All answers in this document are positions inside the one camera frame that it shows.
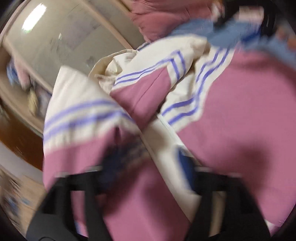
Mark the cream and pink hooded jacket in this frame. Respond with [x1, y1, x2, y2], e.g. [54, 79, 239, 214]
[43, 35, 295, 240]

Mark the blue striped bed sheet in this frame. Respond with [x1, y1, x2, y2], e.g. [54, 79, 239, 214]
[168, 19, 295, 69]

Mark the brown wooden door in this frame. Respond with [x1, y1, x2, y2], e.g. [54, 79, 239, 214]
[1, 109, 44, 170]

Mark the light wood wardrobe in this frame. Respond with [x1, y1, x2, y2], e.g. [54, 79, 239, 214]
[1, 1, 144, 136]

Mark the pink folded quilt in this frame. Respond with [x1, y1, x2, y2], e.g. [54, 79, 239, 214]
[123, 0, 222, 42]

